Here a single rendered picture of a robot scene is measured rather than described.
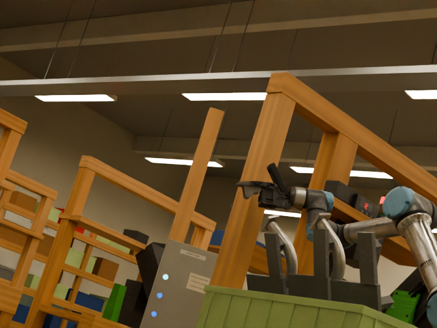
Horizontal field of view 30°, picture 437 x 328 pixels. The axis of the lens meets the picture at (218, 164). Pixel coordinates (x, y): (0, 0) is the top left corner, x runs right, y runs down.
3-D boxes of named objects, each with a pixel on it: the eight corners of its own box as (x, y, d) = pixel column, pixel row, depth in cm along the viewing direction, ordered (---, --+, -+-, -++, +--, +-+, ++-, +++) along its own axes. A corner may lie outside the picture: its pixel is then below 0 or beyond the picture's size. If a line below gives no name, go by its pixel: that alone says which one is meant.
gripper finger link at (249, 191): (235, 194, 293) (261, 198, 294) (237, 178, 294) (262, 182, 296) (234, 196, 296) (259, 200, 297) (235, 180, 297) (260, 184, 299)
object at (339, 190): (356, 209, 341) (359, 193, 343) (335, 196, 332) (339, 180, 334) (343, 207, 346) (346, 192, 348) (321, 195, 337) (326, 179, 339)
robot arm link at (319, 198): (335, 209, 296) (335, 188, 300) (305, 205, 295) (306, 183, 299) (328, 217, 303) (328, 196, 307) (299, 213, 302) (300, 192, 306)
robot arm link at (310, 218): (337, 243, 296) (337, 215, 301) (317, 233, 289) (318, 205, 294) (320, 247, 301) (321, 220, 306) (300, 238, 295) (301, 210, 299)
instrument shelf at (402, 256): (443, 271, 378) (445, 262, 379) (328, 203, 321) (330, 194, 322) (398, 265, 396) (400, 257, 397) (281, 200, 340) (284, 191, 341)
